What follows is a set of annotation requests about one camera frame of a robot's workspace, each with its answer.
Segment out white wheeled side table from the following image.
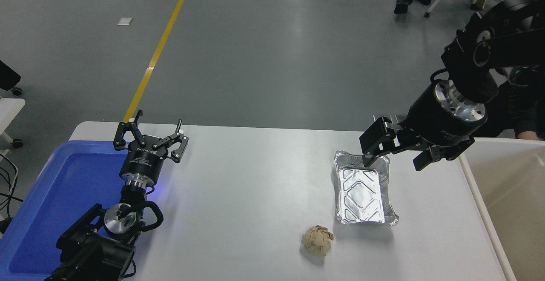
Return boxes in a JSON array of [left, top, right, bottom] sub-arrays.
[[0, 98, 26, 149]]

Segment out crumpled tan paper ball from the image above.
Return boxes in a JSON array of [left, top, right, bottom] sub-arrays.
[[301, 225, 335, 257]]

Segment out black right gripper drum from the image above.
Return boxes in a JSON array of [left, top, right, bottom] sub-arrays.
[[404, 86, 485, 147]]

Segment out large pale bin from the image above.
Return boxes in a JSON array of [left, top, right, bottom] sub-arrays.
[[458, 138, 545, 281]]

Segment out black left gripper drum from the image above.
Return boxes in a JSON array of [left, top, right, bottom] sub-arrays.
[[119, 135, 171, 182]]

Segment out black cables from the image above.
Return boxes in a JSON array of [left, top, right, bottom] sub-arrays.
[[0, 151, 20, 230]]

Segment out rectangular silver foil tray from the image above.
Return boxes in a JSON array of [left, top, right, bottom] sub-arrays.
[[333, 150, 399, 227]]

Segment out blue plastic tray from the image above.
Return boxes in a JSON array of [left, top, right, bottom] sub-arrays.
[[0, 140, 132, 281]]

